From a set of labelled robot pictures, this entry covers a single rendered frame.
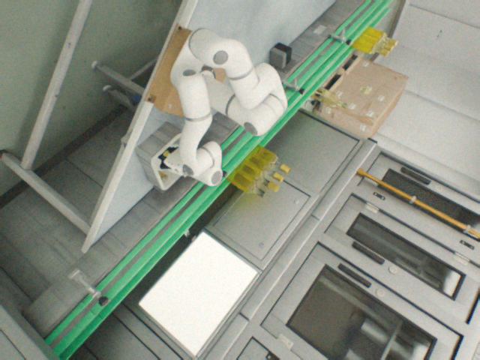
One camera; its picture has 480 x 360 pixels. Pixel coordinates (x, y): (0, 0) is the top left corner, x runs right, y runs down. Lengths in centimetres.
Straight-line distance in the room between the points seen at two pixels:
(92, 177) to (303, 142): 113
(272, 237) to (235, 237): 17
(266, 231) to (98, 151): 103
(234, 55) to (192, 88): 15
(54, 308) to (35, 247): 47
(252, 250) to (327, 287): 35
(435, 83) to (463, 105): 62
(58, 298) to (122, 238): 30
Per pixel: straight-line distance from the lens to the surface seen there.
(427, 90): 721
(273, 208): 168
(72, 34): 175
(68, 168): 208
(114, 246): 150
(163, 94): 124
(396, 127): 637
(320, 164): 189
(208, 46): 100
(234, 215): 166
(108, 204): 145
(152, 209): 152
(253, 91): 110
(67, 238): 185
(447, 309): 175
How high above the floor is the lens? 158
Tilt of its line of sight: 21 degrees down
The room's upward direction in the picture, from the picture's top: 122 degrees clockwise
